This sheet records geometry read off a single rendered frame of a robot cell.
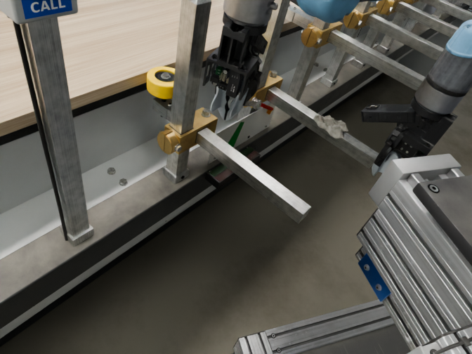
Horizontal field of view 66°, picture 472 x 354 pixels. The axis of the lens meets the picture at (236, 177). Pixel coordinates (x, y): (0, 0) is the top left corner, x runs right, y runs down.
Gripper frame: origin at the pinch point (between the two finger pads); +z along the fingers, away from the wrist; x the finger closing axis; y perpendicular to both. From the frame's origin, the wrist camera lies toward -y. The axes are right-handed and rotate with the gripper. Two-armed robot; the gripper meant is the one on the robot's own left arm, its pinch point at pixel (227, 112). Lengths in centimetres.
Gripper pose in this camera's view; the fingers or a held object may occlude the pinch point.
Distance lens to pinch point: 73.2
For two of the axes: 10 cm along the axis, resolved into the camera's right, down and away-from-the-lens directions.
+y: -3.6, 6.3, -6.9
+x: 9.1, 3.9, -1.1
